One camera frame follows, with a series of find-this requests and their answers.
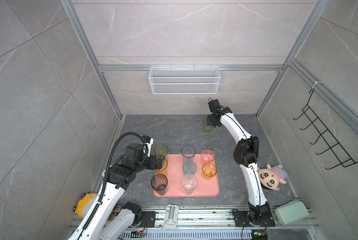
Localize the mint green box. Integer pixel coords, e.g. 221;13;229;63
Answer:
274;200;309;225

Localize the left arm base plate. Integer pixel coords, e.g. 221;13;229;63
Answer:
137;211;156;228

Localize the white clamp on rail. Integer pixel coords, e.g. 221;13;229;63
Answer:
163;204;179;230

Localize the white wire basket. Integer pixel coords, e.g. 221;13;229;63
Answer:
149;67;221;95

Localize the doll plush toy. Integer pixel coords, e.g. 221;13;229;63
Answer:
258;164;287;191

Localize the yellow plush toy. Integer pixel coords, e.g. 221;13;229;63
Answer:
73;193;97;218

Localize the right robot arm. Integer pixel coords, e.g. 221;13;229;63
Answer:
207;99;272;226

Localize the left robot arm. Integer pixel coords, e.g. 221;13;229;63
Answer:
70;132;165;240

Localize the clear glass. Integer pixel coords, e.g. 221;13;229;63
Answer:
181;174;198;195

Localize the short yellow glass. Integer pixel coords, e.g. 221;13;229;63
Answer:
202;163;217;181

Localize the tall blue glass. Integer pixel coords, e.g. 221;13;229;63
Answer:
181;145;196;163

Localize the tall yellow glass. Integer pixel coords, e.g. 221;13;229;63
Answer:
155;160;168;175

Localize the tall green glass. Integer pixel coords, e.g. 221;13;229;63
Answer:
154;144;169;161

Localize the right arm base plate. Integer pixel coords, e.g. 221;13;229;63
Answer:
232;210;275;227

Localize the teal dimpled glass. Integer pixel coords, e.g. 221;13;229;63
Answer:
183;161;197;175

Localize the pink tray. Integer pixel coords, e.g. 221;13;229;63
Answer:
153;154;220;198

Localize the short green glass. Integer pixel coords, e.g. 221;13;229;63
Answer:
203;119;215;134

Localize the pink glass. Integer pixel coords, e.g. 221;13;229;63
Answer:
201;150;215;163

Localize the tall dark grey glass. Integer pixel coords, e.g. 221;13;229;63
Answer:
151;174;168;196

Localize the black wall hook rack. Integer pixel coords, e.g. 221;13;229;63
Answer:
292;89;358;170

